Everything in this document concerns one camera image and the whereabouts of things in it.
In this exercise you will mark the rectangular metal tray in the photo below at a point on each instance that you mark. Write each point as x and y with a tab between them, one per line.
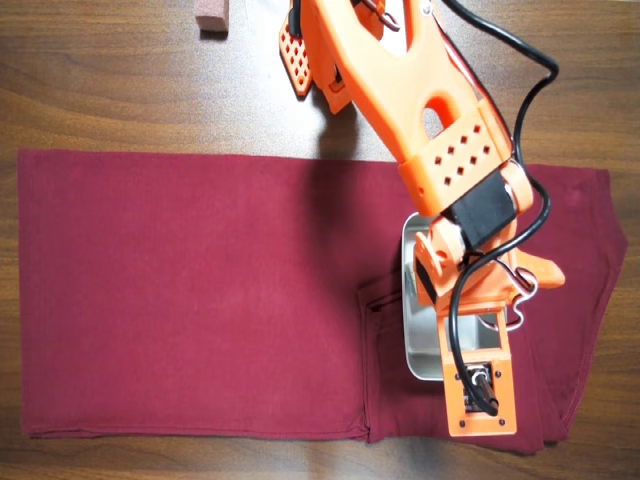
425	345

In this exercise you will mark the reddish brown block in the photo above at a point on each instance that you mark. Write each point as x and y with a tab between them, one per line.
212	17

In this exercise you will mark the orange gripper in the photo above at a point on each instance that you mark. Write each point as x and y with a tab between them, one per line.
546	275

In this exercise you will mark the maroon cloth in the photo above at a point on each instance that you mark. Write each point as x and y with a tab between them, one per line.
200	300

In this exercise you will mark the orange camera mount plate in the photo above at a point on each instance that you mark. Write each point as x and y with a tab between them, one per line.
502	395

